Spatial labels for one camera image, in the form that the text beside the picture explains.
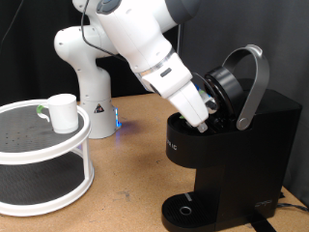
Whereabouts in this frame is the white two-tier turntable shelf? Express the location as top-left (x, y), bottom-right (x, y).
top-left (0, 99), bottom-right (96, 218)

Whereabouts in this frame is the black drip tray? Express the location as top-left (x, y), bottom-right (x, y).
top-left (161, 191), bottom-right (217, 232)

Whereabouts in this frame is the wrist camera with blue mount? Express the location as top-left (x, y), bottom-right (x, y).
top-left (192, 81), bottom-right (217, 114)

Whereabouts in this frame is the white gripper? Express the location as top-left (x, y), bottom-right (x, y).
top-left (167, 80), bottom-right (211, 134)

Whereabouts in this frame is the white mug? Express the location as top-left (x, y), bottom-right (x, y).
top-left (36, 93), bottom-right (80, 134)

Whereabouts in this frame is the black camera cable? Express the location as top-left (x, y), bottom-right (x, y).
top-left (80, 0), bottom-right (129, 63)

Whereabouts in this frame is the black Keurig coffee machine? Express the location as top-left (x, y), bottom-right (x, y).
top-left (161, 76), bottom-right (303, 232)

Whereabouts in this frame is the silver handle brewer lid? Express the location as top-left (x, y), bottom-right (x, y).
top-left (203, 43), bottom-right (270, 131)

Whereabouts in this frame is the braided power cable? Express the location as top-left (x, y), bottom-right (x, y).
top-left (277, 202), bottom-right (309, 213)

